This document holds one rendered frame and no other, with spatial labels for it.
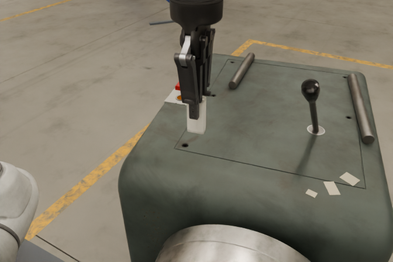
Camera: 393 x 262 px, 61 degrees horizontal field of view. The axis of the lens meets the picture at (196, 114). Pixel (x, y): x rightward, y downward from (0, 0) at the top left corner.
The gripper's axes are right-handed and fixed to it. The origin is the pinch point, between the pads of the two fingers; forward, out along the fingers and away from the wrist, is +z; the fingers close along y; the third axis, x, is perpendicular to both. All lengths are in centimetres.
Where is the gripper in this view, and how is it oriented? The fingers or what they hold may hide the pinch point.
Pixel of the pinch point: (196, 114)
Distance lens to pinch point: 57.3
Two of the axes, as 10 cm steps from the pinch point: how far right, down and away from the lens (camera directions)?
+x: 9.5, 1.7, -2.6
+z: 0.0, 8.4, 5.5
